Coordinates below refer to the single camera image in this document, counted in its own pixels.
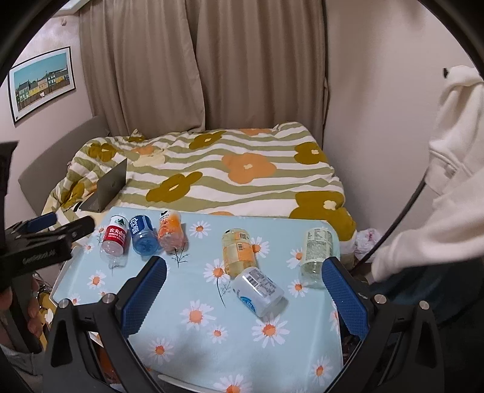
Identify orange label cut bottle cup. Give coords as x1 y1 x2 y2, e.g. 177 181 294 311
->
158 209 185 254

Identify red label cut bottle cup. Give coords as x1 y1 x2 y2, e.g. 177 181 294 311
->
101 215 128 268

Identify blue cut bottle cup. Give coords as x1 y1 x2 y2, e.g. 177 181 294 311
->
129 215 159 256

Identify pale green label bottle cup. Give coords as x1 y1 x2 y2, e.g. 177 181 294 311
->
299 227 333 289

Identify white blue label bottle cup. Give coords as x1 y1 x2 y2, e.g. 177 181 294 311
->
231 267 284 318

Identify yellow orange label bottle cup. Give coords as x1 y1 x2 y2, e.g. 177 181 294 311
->
221 229 257 279

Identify person's left hand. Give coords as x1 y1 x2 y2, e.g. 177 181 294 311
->
1 274 42 354

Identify crumpled white plastic bag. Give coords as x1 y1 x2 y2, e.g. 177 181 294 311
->
355 229 382 260

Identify daisy print light blue tablecloth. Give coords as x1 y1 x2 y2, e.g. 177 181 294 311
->
51 205 346 393

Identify grey open laptop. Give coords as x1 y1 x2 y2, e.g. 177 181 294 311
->
79 159 127 213

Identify framed houses picture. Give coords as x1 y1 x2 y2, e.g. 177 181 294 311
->
7 47 75 125

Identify striped floral bed duvet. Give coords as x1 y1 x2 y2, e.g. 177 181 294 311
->
44 122 357 266

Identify beige curtains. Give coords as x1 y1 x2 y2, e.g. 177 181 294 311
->
80 1 329 141

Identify black cable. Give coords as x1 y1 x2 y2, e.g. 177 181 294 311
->
355 169 430 267

